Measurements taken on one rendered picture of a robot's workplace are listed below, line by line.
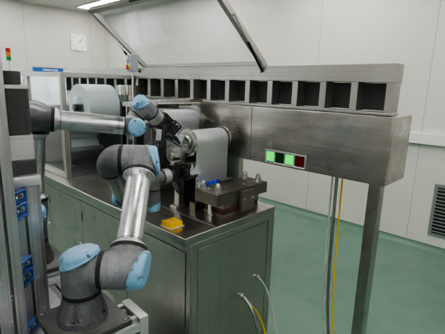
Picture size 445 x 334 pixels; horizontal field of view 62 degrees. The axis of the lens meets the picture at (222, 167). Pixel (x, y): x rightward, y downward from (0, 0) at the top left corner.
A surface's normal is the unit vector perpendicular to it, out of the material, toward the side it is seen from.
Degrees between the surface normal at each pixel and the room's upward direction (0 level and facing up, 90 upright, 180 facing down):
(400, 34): 90
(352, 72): 90
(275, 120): 90
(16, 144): 90
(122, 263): 47
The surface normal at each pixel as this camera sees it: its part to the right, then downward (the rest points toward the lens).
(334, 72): -0.69, 0.14
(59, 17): 0.73, 0.17
